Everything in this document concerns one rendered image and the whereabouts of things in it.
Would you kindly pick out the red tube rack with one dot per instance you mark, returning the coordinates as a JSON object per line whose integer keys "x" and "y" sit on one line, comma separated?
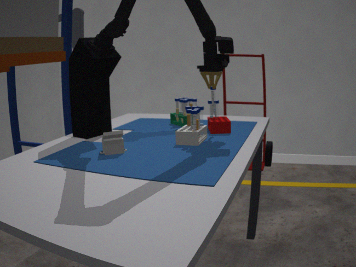
{"x": 220, "y": 126}

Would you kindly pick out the green test tube rack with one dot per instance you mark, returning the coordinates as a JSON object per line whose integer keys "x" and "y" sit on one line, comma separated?
{"x": 179, "y": 123}

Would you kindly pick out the blue bench mat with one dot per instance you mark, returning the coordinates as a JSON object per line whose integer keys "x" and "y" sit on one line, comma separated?
{"x": 152, "y": 154}

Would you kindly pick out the white tube rack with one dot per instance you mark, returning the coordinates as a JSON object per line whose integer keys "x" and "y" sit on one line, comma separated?
{"x": 190, "y": 138}

